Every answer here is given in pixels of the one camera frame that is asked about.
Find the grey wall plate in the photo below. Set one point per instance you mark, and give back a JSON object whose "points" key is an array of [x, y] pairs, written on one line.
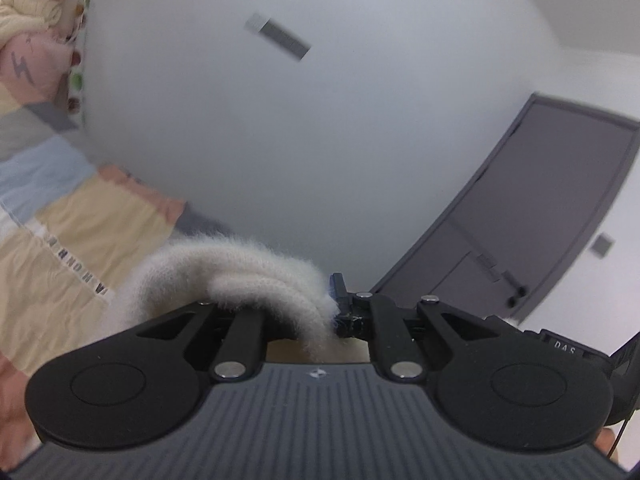
{"points": [[280, 37]]}

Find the patchwork bed quilt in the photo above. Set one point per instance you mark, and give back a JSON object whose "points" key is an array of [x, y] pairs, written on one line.
{"points": [[75, 225]]}

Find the colourful printed strip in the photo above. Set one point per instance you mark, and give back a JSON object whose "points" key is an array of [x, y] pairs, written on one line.
{"points": [[77, 80]]}

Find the grey door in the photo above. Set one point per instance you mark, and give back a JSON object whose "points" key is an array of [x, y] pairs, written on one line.
{"points": [[525, 195]]}

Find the grey wall switch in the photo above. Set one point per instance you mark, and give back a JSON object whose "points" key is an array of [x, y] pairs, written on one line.
{"points": [[602, 245]]}

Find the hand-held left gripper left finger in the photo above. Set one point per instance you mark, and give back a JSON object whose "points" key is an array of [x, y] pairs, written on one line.
{"points": [[240, 330]]}

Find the black door lock knob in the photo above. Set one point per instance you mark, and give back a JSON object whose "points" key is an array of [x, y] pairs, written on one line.
{"points": [[511, 302]]}

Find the cream fluffy fleece garment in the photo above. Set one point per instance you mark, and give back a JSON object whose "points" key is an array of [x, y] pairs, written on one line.
{"points": [[235, 272]]}

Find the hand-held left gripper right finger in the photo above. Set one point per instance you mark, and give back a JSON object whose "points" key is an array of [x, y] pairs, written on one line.
{"points": [[350, 317]]}

